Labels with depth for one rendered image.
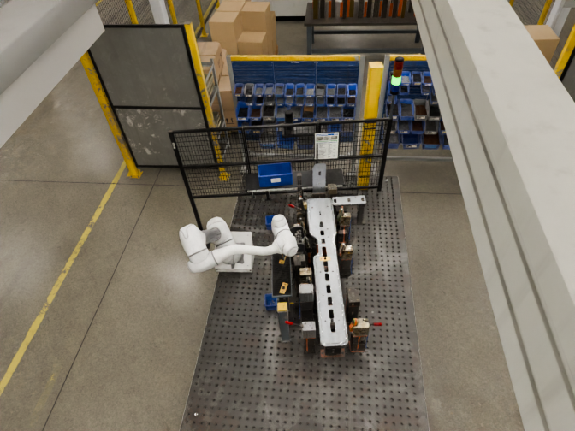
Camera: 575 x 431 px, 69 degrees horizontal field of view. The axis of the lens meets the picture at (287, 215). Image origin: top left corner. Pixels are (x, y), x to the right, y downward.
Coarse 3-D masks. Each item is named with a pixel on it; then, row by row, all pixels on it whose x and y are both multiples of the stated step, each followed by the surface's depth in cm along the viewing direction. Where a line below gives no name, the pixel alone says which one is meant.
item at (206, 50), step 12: (204, 48) 565; (216, 48) 563; (204, 60) 542; (216, 60) 557; (204, 72) 527; (216, 72) 554; (228, 84) 557; (216, 96) 594; (228, 96) 551; (216, 108) 573; (228, 108) 564; (228, 120) 579; (228, 132) 594
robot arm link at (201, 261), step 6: (198, 252) 267; (204, 252) 268; (210, 252) 271; (192, 258) 268; (198, 258) 267; (204, 258) 268; (210, 258) 268; (192, 264) 268; (198, 264) 268; (204, 264) 268; (210, 264) 269; (216, 264) 272; (192, 270) 269; (198, 270) 269; (204, 270) 270
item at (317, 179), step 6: (312, 168) 350; (318, 168) 351; (324, 168) 351; (312, 174) 355; (324, 174) 356; (312, 180) 360; (318, 180) 361; (324, 180) 361; (312, 186) 365; (318, 186) 366; (324, 186) 366; (312, 192) 371
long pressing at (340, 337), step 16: (320, 208) 359; (320, 240) 334; (320, 256) 324; (336, 256) 324; (336, 272) 313; (320, 288) 304; (336, 288) 303; (320, 304) 295; (336, 304) 294; (320, 320) 286; (336, 320) 286; (320, 336) 278; (336, 336) 278
